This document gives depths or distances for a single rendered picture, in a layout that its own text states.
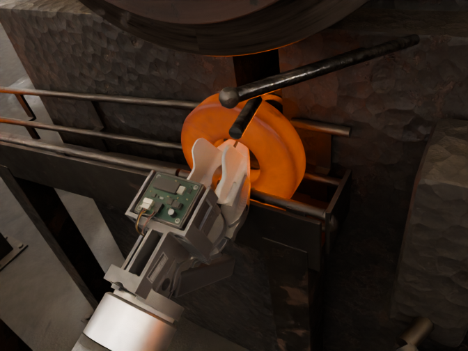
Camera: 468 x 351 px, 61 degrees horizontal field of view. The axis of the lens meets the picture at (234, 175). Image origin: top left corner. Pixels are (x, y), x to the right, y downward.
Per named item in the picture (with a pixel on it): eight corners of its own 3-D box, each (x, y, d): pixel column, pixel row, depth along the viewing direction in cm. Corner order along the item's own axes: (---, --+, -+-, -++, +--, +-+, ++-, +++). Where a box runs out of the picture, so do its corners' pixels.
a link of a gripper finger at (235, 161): (255, 115, 41) (216, 189, 38) (267, 147, 46) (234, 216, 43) (229, 110, 43) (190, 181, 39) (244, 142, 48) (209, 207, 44)
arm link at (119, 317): (170, 373, 37) (108, 337, 41) (193, 326, 39) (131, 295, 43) (131, 362, 31) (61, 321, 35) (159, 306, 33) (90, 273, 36)
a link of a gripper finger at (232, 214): (258, 177, 43) (223, 251, 39) (262, 184, 44) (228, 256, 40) (221, 168, 45) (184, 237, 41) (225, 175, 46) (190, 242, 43)
